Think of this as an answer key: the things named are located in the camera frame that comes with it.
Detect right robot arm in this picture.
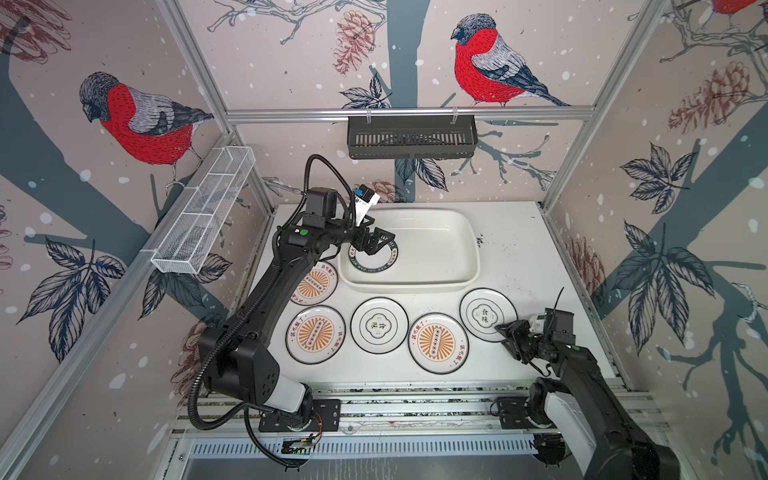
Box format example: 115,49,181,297
495,308,681,479

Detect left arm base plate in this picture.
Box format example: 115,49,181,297
258,399,341,433

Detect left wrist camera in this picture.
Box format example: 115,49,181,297
354,184,380,227

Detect white clover plate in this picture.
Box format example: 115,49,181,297
350,297,409,355
459,288,519,343

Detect orange sunburst plate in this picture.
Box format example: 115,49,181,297
407,312,469,375
291,262,339,306
285,305,347,365

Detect horizontal aluminium rail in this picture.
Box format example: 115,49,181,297
225,106,597,125

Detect orange sunburst plate upper left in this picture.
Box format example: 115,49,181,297
291,262,339,306

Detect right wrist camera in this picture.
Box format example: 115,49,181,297
529,315,547,334

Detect white plastic bin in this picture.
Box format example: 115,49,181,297
338,208,481,293

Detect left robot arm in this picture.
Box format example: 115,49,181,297
187,185,394,430

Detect orange sunburst plate lower left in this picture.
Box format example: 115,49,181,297
285,305,347,365

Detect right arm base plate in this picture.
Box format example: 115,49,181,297
490,396,538,430

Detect green rim plate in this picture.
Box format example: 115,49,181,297
348,240,399,274

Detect black corrugated cable conduit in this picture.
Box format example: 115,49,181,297
187,154,355,469

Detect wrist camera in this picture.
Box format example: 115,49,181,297
354,184,380,227
529,315,547,334

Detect orange sunburst plate centre right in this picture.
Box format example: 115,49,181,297
407,312,469,375

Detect black hanging wire basket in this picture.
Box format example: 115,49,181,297
347,115,478,160

